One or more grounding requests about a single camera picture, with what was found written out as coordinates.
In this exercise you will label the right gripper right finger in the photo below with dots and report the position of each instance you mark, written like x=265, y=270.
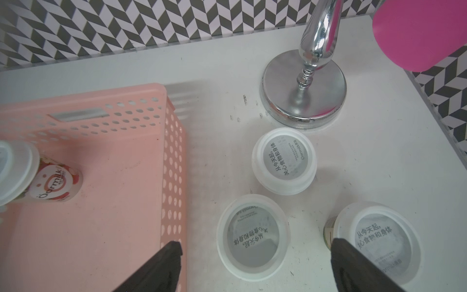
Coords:
x=353, y=272

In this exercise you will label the pink plastic basket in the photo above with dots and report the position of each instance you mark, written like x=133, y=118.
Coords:
x=131, y=148

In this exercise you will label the red label yogurt cup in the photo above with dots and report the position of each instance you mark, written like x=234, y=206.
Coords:
x=29, y=176

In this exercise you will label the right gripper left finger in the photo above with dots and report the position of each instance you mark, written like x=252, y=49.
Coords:
x=160, y=273

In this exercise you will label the yogurt cup near stand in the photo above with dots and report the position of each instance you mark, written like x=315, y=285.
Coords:
x=284, y=161

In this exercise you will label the beige label yogurt cup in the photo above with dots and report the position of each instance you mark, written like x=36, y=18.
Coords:
x=253, y=237

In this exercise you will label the yogurt cup left edge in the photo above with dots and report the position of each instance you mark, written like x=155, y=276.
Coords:
x=382, y=235

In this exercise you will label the magenta plastic wine glass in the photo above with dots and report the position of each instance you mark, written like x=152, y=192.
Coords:
x=416, y=35

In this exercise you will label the silver metal cup stand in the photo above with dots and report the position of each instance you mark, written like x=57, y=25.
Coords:
x=305, y=88

